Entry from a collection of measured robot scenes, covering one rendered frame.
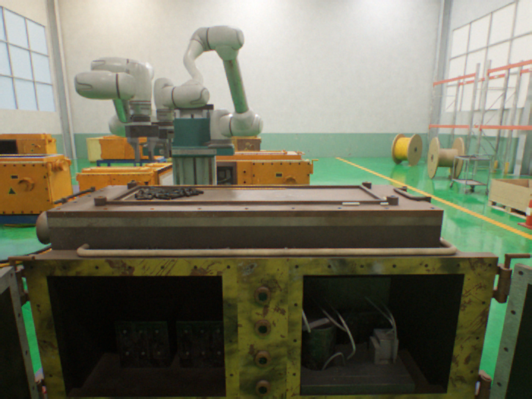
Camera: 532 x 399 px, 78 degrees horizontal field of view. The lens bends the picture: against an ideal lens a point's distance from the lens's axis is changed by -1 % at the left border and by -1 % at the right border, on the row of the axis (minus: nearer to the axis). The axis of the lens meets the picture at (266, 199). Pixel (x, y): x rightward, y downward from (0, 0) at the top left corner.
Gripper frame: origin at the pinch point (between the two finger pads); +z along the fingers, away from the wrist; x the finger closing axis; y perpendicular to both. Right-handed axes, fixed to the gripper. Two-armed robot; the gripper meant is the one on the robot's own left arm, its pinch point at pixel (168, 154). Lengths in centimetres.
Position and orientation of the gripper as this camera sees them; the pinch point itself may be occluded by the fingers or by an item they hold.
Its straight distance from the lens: 183.6
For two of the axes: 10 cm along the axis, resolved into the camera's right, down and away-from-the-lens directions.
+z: 0.0, 9.7, 2.2
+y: 10.0, 0.0, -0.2
